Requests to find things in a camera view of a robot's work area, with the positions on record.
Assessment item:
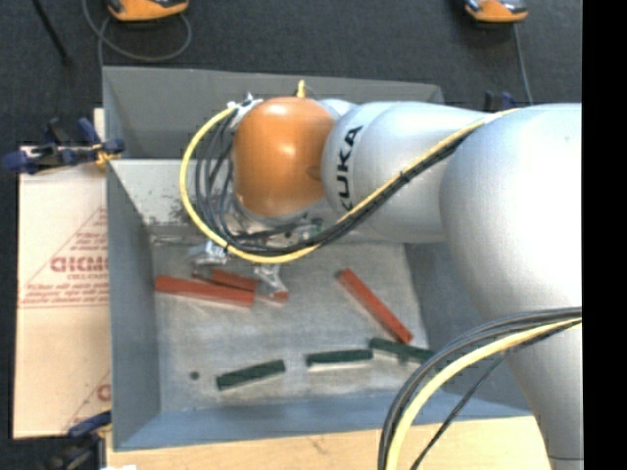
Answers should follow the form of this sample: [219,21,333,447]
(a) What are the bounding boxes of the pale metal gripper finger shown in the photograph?
[187,240,230,268]
[251,262,290,305]

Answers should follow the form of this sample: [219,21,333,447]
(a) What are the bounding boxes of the red-brown flat block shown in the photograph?
[192,267,290,306]
[154,274,257,309]
[334,267,415,346]

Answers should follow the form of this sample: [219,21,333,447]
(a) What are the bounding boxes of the grey metal bin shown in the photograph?
[101,65,543,452]

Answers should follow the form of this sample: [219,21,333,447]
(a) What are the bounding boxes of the dark green flat block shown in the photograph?
[304,348,375,368]
[216,358,287,392]
[367,337,438,364]

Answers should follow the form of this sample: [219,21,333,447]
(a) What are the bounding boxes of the brown cardboard board red print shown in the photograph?
[12,107,114,441]

